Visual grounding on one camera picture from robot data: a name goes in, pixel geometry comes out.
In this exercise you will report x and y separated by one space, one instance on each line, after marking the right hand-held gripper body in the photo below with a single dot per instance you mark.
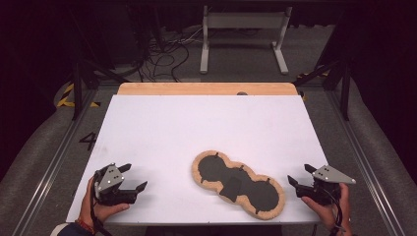
331 175

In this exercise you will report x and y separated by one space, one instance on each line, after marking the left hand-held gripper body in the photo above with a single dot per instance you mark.
109 178

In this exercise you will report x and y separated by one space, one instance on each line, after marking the person's left hand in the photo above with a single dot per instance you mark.
90 209

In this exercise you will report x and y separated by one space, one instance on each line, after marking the person's right hand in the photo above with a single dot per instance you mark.
327 216

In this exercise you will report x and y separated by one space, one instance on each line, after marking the white board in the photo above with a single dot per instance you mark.
183 131

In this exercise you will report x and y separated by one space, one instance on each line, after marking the black metal stand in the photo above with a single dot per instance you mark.
77 91
345 91

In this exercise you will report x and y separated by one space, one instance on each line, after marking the wooden table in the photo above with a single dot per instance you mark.
203 88

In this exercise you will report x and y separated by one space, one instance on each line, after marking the aluminium floor rail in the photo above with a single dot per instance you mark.
55 160
367 160

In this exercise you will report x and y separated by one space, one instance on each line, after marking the white metal stand frame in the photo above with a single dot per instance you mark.
244 19

